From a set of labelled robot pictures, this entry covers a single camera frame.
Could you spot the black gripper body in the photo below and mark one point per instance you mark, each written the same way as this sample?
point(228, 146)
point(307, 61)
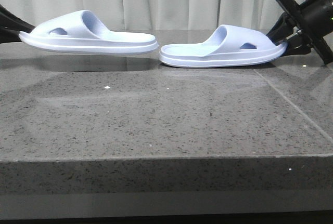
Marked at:
point(313, 20)

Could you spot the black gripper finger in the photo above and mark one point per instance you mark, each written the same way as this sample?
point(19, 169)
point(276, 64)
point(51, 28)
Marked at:
point(10, 21)
point(9, 35)
point(296, 45)
point(281, 30)

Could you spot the blue slipper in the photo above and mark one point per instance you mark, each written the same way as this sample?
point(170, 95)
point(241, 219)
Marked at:
point(83, 33)
point(228, 46)

